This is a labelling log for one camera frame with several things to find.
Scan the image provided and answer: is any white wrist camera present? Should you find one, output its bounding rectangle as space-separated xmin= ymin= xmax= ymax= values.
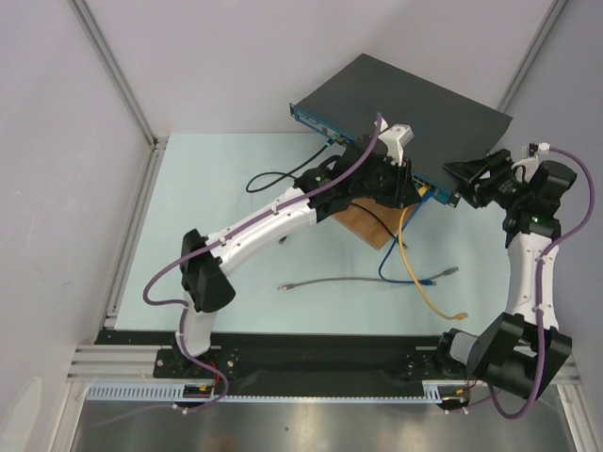
xmin=378 ymin=119 xmax=415 ymax=167
xmin=512 ymin=142 xmax=550 ymax=175

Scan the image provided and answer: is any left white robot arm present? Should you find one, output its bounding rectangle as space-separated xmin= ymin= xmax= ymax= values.
xmin=173 ymin=124 xmax=419 ymax=377

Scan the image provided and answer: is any yellow ethernet cable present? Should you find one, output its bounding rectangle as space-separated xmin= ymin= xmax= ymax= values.
xmin=398 ymin=186 xmax=470 ymax=322

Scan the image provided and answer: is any aluminium frame post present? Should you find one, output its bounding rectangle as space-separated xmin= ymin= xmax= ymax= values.
xmin=497 ymin=0 xmax=570 ymax=113
xmin=68 ymin=0 xmax=168 ymax=331

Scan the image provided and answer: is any aluminium frame rail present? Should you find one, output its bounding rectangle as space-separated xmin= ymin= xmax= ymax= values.
xmin=65 ymin=346 xmax=602 ymax=451

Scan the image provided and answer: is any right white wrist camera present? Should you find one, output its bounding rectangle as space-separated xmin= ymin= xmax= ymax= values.
xmin=512 ymin=142 xmax=550 ymax=175

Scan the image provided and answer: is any wooden board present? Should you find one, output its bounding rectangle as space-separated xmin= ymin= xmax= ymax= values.
xmin=332 ymin=199 xmax=402 ymax=250

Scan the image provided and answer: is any white slotted cable duct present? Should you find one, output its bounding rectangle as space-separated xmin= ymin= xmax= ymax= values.
xmin=87 ymin=379 xmax=472 ymax=404

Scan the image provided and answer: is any short black ethernet cable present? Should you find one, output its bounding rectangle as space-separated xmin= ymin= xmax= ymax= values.
xmin=350 ymin=202 xmax=409 ymax=250

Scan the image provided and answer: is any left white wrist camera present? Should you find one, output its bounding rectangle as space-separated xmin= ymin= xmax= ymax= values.
xmin=378 ymin=119 xmax=415 ymax=167

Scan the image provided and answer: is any dark network switch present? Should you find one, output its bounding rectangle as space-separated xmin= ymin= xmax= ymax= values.
xmin=289 ymin=54 xmax=513 ymax=206

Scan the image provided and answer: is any long black ethernet cable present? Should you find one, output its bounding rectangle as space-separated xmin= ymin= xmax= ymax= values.
xmin=245 ymin=138 xmax=340 ymax=194

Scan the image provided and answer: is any left aluminium frame post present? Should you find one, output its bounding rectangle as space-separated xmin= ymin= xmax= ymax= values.
xmin=68 ymin=0 xmax=168 ymax=331

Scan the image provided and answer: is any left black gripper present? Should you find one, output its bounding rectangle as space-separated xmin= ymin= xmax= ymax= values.
xmin=350 ymin=153 xmax=420 ymax=209

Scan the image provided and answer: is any grey ethernet cable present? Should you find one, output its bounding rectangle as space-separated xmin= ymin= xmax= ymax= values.
xmin=279 ymin=266 xmax=460 ymax=292

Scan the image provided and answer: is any blue ethernet cable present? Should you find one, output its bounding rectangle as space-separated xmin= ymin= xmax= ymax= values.
xmin=377 ymin=187 xmax=439 ymax=287

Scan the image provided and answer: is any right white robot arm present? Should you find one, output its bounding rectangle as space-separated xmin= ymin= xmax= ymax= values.
xmin=433 ymin=150 xmax=577 ymax=402

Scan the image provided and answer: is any right aluminium frame post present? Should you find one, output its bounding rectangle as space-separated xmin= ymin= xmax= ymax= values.
xmin=497 ymin=0 xmax=570 ymax=113

